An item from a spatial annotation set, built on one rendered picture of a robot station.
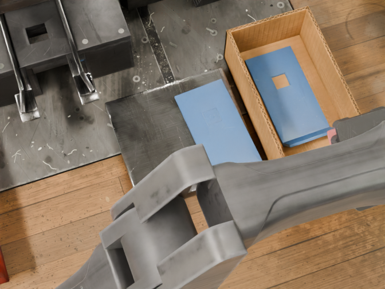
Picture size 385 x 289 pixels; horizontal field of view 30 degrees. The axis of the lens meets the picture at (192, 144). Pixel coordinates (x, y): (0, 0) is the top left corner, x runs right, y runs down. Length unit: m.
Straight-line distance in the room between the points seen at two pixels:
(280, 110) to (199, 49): 0.15
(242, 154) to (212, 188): 0.40
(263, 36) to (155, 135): 0.21
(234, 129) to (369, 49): 0.24
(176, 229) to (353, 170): 0.15
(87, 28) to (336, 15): 0.37
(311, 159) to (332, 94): 0.44
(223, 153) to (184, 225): 0.37
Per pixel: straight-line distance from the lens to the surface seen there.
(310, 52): 1.04
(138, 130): 0.96
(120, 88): 1.01
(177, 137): 0.96
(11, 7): 0.85
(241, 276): 0.92
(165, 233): 0.57
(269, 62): 1.03
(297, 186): 0.55
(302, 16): 1.02
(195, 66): 1.03
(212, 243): 0.51
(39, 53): 0.96
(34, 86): 1.00
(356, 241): 0.95
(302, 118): 0.99
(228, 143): 0.95
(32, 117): 0.92
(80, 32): 0.96
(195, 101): 0.97
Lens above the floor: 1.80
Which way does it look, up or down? 67 degrees down
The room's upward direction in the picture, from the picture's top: 2 degrees clockwise
